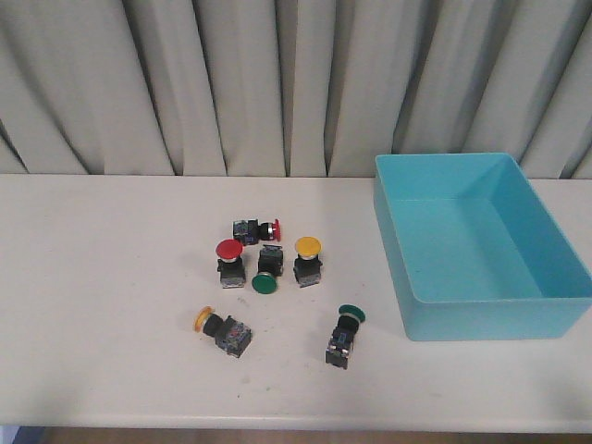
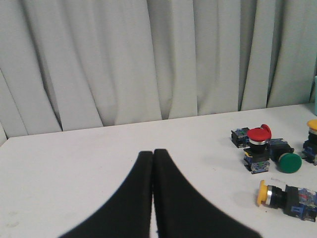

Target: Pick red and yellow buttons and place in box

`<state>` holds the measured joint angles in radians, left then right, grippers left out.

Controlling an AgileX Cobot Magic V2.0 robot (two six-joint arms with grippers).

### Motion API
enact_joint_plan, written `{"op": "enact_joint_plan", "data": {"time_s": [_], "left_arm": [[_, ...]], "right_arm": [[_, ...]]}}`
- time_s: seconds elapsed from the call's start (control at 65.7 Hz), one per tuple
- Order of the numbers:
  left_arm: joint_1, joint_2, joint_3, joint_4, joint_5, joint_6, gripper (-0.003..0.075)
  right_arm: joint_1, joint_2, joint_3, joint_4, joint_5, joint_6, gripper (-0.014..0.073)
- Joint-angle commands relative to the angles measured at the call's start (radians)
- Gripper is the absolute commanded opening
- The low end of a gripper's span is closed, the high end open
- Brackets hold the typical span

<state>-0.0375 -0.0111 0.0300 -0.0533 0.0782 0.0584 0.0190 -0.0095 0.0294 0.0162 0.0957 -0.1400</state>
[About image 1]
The grey pleated curtain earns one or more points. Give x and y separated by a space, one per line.
292 88

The yellow button lying sideways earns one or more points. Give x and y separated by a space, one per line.
230 335

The light blue plastic box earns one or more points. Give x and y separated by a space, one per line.
473 252

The yellow button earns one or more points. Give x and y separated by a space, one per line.
307 265

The red button lying sideways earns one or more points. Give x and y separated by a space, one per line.
251 231

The green button near centre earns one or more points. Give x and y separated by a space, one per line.
269 267

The red button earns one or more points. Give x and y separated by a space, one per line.
230 265

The green button lying front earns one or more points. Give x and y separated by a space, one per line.
340 343

